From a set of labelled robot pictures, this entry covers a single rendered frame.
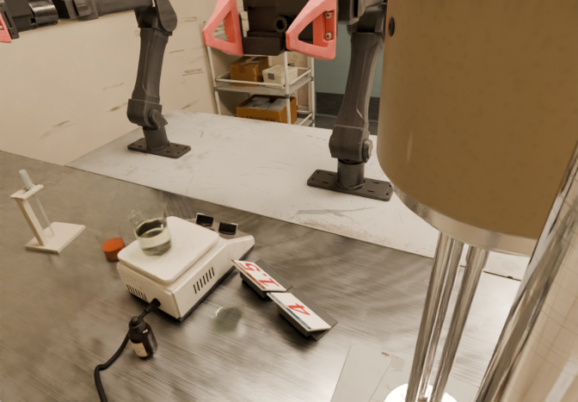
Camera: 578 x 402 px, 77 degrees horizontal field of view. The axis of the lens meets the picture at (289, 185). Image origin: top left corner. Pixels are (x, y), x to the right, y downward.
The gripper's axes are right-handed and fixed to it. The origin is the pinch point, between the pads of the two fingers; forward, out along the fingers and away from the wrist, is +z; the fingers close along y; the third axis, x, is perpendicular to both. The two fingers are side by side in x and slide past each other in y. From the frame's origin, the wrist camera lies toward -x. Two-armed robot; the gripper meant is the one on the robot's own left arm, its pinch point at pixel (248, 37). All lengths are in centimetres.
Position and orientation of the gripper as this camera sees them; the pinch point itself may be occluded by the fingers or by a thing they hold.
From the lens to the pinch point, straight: 39.8
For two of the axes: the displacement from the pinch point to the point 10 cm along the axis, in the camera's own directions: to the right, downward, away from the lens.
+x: 0.6, 8.4, 5.4
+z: -4.3, 5.1, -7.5
